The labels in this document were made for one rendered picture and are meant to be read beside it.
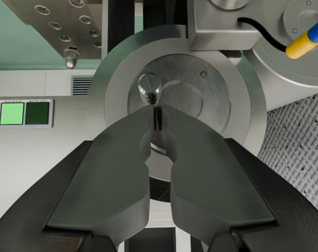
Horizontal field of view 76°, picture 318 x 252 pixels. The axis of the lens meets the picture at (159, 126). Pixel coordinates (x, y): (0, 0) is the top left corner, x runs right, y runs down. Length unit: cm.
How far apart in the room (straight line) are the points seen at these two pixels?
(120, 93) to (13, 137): 46
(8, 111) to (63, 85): 267
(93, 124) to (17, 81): 344
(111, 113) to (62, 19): 33
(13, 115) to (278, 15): 55
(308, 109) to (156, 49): 22
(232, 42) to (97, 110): 12
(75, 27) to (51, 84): 287
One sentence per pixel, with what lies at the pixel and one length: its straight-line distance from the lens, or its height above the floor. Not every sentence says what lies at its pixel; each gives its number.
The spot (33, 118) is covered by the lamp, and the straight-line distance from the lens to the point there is 57.
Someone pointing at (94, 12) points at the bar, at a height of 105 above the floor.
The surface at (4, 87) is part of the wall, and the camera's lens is 366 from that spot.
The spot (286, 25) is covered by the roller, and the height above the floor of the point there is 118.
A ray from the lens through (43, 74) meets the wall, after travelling 344.
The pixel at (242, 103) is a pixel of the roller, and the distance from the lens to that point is 17.
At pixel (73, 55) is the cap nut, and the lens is 57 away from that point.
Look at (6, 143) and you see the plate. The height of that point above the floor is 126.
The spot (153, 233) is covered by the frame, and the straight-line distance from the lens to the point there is 60.
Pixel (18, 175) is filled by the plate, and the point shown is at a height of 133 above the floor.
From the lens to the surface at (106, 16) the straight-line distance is 21.
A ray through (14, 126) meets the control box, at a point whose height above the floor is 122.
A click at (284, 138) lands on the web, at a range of 36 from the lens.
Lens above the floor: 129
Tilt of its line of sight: 8 degrees down
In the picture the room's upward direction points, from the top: 179 degrees clockwise
